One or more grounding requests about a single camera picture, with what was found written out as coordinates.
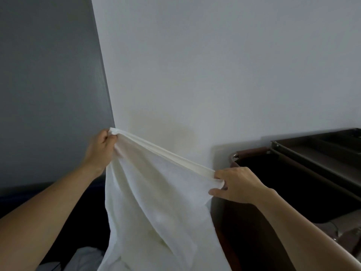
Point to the navy laundry hamper white frame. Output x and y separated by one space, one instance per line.
79 217

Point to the person's left hand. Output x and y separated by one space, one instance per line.
98 155

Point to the person's right hand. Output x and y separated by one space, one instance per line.
242 183

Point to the grey door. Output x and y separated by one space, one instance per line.
42 87

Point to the brown housekeeping cart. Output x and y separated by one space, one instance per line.
282 172

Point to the white pillowcase black piping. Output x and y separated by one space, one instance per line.
84 259

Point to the person's left forearm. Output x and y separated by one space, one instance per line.
36 220

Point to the person's right forearm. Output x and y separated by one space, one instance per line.
313 234

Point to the white towel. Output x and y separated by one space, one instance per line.
158 211

